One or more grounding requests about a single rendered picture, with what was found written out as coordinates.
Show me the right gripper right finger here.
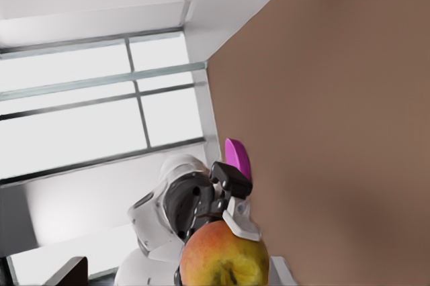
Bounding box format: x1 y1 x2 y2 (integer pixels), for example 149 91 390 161
269 255 298 286

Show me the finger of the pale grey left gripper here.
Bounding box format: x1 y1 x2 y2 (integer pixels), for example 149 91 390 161
222 196 262 242

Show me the pink plate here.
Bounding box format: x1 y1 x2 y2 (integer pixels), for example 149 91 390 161
224 138 252 182

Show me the silver frame post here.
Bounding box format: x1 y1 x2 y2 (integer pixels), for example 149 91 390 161
0 60 208 102
193 64 223 168

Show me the red yellow apple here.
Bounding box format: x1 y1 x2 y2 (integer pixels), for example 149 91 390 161
179 222 271 286

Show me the dark brown furniture panel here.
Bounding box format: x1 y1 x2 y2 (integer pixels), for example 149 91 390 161
43 256 89 286

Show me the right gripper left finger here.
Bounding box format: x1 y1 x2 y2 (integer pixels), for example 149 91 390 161
172 261 184 286

